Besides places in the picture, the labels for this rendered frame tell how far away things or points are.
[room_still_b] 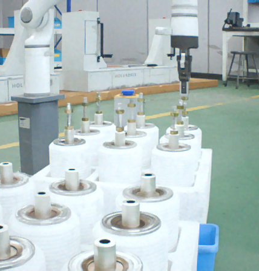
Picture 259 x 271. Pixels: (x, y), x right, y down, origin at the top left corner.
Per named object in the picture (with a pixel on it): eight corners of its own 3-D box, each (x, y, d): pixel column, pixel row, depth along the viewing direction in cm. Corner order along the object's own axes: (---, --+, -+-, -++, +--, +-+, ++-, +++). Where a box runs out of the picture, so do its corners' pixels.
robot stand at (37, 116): (14, 176, 157) (9, 95, 152) (43, 168, 168) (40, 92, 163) (37, 184, 148) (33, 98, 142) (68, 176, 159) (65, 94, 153)
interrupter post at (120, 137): (127, 146, 97) (127, 131, 96) (120, 148, 95) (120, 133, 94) (119, 144, 98) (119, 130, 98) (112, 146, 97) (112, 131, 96)
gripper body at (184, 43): (197, 33, 107) (197, 69, 109) (199, 34, 115) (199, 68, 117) (168, 32, 109) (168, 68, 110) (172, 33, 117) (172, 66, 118)
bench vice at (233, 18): (235, 29, 561) (235, 11, 556) (246, 29, 549) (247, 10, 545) (220, 27, 530) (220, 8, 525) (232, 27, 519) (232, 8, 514)
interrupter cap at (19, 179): (-24, 187, 67) (-25, 183, 67) (-2, 174, 74) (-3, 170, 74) (16, 192, 65) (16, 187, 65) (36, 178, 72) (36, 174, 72)
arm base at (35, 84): (20, 95, 152) (19, 48, 149) (39, 93, 159) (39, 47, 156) (35, 97, 146) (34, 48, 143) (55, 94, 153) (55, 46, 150)
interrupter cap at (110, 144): (144, 146, 97) (144, 143, 97) (121, 152, 91) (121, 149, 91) (118, 141, 102) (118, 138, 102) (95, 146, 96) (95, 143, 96)
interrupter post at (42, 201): (31, 218, 55) (29, 195, 54) (39, 212, 57) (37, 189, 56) (48, 221, 54) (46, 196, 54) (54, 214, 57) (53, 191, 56)
